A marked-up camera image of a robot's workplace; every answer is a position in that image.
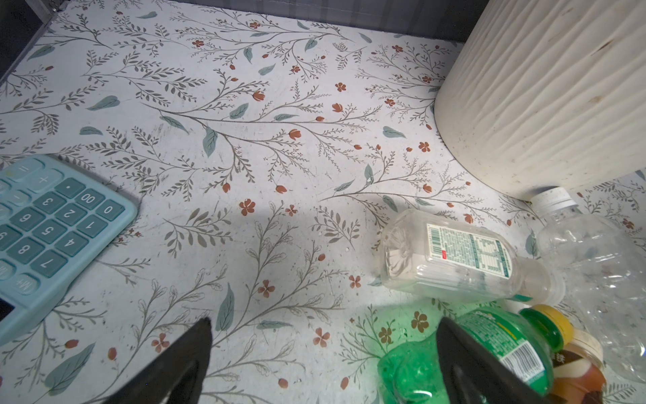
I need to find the square clear bottle green label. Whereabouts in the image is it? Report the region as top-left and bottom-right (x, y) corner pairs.
(379, 209), (566, 306)

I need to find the brown tea bottle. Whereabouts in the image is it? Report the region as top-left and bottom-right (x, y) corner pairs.
(547, 329), (607, 404)

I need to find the teal calculator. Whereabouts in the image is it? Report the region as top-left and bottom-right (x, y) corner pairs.
(1, 155), (138, 344)

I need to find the white ribbed trash bin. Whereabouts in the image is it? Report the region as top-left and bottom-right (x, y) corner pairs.
(434, 1), (645, 200)

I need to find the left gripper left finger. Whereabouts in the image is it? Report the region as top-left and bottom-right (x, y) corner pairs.
(106, 317), (213, 403)

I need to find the green bottle yellow cap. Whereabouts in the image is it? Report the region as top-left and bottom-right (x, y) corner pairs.
(378, 305), (575, 403)

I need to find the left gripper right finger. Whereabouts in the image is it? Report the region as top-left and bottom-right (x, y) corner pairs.
(436, 317), (548, 404)

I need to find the tall clear ribbed bottle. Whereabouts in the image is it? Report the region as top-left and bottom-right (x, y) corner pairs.
(531, 187), (645, 382)

